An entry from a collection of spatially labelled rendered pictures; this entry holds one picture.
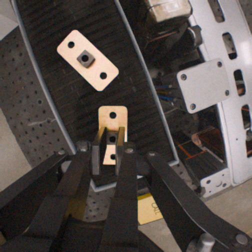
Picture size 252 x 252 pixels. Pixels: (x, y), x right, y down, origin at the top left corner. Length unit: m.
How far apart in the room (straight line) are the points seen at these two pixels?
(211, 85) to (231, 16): 0.26
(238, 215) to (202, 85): 2.55
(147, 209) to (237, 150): 0.34
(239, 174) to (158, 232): 1.84
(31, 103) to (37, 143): 0.20
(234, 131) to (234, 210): 2.17
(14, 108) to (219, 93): 0.83
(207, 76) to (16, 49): 0.80
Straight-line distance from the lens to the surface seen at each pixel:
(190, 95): 0.27
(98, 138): 0.15
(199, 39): 0.30
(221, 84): 0.30
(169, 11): 0.33
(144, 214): 0.29
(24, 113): 0.83
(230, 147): 0.50
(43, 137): 0.80
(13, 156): 1.98
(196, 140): 0.78
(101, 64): 0.20
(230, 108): 0.46
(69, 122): 0.22
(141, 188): 0.28
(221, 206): 2.35
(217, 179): 0.44
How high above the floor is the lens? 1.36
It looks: 76 degrees down
